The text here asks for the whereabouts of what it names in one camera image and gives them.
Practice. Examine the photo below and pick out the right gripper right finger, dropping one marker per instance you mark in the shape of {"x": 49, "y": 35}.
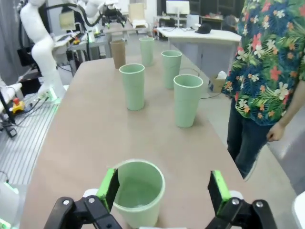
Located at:
{"x": 219, "y": 193}

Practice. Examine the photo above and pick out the person's left forearm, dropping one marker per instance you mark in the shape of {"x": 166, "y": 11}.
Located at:
{"x": 294, "y": 105}

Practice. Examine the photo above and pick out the white box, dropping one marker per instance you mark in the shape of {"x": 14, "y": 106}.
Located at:
{"x": 193, "y": 21}

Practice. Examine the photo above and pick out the white lab table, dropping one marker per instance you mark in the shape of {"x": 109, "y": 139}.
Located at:
{"x": 202, "y": 38}

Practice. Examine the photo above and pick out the cardboard box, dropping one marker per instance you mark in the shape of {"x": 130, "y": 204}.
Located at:
{"x": 218, "y": 84}

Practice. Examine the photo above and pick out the beige box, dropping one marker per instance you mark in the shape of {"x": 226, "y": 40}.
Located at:
{"x": 67, "y": 20}

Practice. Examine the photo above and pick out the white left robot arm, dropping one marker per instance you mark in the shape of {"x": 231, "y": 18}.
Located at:
{"x": 45, "y": 59}

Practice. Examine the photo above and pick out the white tissue paper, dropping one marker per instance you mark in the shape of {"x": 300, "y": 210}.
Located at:
{"x": 221, "y": 75}

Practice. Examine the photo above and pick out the black tripod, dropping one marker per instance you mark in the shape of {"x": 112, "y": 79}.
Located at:
{"x": 7, "y": 114}

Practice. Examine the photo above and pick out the yellow emergency stop button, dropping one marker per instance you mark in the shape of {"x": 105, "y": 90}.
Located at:
{"x": 17, "y": 106}

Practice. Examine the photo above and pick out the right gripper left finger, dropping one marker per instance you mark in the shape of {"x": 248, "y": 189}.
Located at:
{"x": 104, "y": 190}

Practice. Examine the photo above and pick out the white chair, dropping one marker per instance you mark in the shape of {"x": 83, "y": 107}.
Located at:
{"x": 138, "y": 16}

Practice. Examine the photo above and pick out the black baseball cap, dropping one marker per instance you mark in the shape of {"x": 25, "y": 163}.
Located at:
{"x": 203, "y": 28}

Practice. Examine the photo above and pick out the person's left hand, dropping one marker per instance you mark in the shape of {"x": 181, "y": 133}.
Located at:
{"x": 276, "y": 133}

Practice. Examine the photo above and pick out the white computer monitor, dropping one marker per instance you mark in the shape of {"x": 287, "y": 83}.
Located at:
{"x": 177, "y": 7}

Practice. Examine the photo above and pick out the floral hawaiian shirt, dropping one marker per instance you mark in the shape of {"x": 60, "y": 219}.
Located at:
{"x": 267, "y": 59}

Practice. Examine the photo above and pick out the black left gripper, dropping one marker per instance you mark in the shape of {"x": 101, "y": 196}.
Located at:
{"x": 112, "y": 12}

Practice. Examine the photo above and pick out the ridged aluminium base plate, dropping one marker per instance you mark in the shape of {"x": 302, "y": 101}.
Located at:
{"x": 26, "y": 133}

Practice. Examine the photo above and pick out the blue jeans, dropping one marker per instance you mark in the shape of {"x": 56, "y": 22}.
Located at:
{"x": 245, "y": 143}

